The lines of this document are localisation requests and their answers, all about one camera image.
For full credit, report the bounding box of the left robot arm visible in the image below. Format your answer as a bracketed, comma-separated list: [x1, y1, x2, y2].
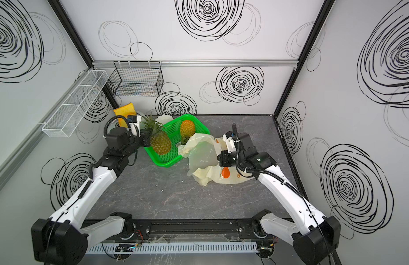
[31, 115, 150, 265]

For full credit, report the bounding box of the green-brown pineapple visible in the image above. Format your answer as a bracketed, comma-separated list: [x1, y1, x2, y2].
[141, 115, 171, 155]

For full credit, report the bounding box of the white mesh wall shelf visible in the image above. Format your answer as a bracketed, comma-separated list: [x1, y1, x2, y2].
[42, 70, 108, 138]

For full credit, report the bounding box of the black wire wall basket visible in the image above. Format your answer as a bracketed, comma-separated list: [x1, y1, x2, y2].
[107, 61, 164, 97]

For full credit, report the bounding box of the rear toast slice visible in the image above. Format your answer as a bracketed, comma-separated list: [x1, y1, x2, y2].
[113, 103, 137, 128]

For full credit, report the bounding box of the white scalloped dish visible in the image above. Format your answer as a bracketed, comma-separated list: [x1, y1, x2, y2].
[155, 114, 174, 125]

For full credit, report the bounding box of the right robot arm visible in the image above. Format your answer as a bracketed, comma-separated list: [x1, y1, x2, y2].
[217, 124, 341, 265]

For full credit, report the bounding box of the white slotted cable duct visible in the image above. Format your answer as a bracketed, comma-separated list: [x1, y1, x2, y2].
[86, 242, 258, 256]

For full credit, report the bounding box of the yellow printed plastic bag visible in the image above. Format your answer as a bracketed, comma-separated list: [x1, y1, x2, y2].
[184, 135, 252, 186]

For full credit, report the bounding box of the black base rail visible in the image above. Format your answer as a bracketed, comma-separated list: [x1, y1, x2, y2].
[99, 219, 281, 242]

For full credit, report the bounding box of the green plastic basket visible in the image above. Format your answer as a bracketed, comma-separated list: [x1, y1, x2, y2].
[144, 114, 210, 168]

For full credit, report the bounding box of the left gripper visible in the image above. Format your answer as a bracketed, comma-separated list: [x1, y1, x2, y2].
[122, 127, 152, 159]

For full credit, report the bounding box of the yellow-orange pineapple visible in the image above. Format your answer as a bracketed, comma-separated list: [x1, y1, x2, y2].
[180, 120, 196, 139]

